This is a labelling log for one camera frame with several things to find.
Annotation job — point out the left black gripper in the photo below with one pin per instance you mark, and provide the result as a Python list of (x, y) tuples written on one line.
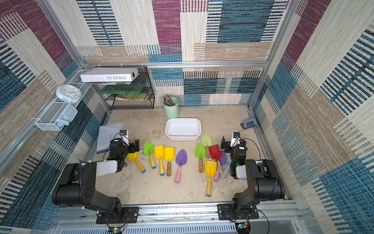
[(131, 146)]

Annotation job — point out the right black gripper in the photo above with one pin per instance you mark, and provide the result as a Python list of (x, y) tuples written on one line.
[(228, 146)]

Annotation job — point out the light blue shovel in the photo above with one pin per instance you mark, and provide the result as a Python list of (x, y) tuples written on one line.
[(227, 169)]

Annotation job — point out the red shovel wooden handle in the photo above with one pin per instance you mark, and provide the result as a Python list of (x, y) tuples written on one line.
[(216, 155)]

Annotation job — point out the light green shovel wooden handle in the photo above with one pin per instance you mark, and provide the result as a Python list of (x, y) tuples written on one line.
[(207, 142)]

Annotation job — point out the white plastic storage box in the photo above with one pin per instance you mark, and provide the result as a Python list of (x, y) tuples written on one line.
[(182, 129)]

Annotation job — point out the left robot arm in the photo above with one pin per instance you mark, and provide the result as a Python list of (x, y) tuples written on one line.
[(76, 185)]

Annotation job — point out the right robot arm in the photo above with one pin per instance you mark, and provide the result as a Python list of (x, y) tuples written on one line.
[(263, 182)]

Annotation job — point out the yellow shovel far left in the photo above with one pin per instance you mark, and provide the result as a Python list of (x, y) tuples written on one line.
[(134, 157)]

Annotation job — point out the yellow shovel blue tip right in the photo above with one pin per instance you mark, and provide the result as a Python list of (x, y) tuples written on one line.
[(210, 171)]

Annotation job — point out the white FOLIO-02 box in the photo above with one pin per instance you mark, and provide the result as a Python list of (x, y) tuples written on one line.
[(105, 74)]

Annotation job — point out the grey hole punch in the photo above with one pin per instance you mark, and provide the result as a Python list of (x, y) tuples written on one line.
[(250, 123)]

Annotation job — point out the colourful book on shelf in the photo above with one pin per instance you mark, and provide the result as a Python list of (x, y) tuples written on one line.
[(132, 97)]

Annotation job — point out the light blue cloth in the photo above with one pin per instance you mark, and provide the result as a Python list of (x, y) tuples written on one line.
[(66, 116)]

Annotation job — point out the green book on shelf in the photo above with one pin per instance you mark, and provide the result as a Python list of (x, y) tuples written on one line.
[(121, 89)]

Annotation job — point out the green pen holder cup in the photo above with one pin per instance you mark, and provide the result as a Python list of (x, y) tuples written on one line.
[(172, 112)]

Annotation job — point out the pens in cup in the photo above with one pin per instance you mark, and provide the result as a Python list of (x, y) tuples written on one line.
[(167, 100)]

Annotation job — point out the white round clock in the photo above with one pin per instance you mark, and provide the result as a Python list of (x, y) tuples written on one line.
[(69, 93)]

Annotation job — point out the purple shovel pink handle right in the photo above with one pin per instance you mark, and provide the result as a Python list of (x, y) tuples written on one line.
[(223, 162)]

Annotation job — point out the purple shovel pink handle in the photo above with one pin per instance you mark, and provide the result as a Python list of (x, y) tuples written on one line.
[(181, 160), (223, 162)]

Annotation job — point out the yellow shovel wooden handle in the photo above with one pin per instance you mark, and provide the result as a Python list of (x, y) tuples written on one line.
[(169, 155)]

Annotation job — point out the black wire shelf rack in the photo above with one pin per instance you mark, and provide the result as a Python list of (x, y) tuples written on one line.
[(142, 79)]

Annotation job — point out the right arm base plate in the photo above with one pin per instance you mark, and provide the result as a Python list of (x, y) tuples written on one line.
[(228, 212)]

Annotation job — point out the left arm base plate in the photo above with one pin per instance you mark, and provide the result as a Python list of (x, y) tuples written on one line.
[(127, 215)]

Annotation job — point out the white wire wall basket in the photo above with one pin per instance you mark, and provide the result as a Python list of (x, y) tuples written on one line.
[(47, 120)]

